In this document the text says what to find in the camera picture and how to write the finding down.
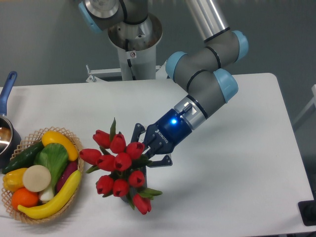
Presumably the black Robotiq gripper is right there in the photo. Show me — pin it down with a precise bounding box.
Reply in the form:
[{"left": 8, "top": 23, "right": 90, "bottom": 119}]
[{"left": 130, "top": 109, "right": 192, "bottom": 167}]

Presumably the red tulip bouquet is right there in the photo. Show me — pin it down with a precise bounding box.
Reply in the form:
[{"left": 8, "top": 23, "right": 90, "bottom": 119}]
[{"left": 79, "top": 120, "right": 162, "bottom": 215}]

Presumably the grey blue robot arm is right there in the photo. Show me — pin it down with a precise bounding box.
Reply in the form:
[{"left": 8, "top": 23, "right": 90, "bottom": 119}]
[{"left": 79, "top": 0, "right": 249, "bottom": 167}]

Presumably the dark grey ribbed vase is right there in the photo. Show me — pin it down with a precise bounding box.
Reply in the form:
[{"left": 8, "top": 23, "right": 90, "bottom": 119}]
[{"left": 120, "top": 167, "right": 147, "bottom": 203}]

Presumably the purple sweet potato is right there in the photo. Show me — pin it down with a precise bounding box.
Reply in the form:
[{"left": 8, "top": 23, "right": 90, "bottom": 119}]
[{"left": 55, "top": 161, "right": 78, "bottom": 193}]

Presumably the green bok choy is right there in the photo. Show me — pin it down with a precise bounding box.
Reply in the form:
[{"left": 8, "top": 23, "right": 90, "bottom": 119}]
[{"left": 34, "top": 143, "right": 68, "bottom": 203}]

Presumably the yellow squash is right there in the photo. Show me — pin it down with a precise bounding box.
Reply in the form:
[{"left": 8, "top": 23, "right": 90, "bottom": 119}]
[{"left": 41, "top": 130, "right": 78, "bottom": 161}]

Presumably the yellow banana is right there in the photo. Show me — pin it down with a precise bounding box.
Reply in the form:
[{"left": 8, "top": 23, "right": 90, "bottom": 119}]
[{"left": 18, "top": 170, "right": 81, "bottom": 220}]

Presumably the woven wicker basket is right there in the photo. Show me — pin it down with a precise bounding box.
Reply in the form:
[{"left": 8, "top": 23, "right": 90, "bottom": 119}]
[{"left": 1, "top": 127, "right": 84, "bottom": 224}]

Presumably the beige round disc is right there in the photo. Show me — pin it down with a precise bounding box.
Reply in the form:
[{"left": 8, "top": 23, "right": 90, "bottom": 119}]
[{"left": 22, "top": 165, "right": 51, "bottom": 192}]

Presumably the green cucumber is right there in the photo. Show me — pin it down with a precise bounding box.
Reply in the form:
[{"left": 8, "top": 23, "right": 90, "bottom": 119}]
[{"left": 2, "top": 141, "right": 44, "bottom": 174}]

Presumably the orange fruit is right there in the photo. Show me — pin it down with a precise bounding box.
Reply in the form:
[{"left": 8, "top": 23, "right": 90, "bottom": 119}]
[{"left": 11, "top": 188, "right": 39, "bottom": 210}]

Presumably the yellow bell pepper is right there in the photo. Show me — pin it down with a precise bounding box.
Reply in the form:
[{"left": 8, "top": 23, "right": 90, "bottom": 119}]
[{"left": 2, "top": 168, "right": 27, "bottom": 192}]

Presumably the black device at edge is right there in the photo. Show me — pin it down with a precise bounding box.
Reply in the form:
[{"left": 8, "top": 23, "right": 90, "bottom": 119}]
[{"left": 298, "top": 200, "right": 316, "bottom": 226}]

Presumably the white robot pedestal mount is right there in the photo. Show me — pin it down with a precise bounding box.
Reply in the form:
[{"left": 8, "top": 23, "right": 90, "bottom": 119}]
[{"left": 86, "top": 13, "right": 162, "bottom": 82}]

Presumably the blue handled saucepan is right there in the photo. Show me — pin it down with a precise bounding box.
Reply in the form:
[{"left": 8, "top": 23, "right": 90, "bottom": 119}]
[{"left": 0, "top": 71, "right": 21, "bottom": 169}]

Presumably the white frame at right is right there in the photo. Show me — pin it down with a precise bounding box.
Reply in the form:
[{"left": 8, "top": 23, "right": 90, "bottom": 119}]
[{"left": 292, "top": 84, "right": 316, "bottom": 132}]

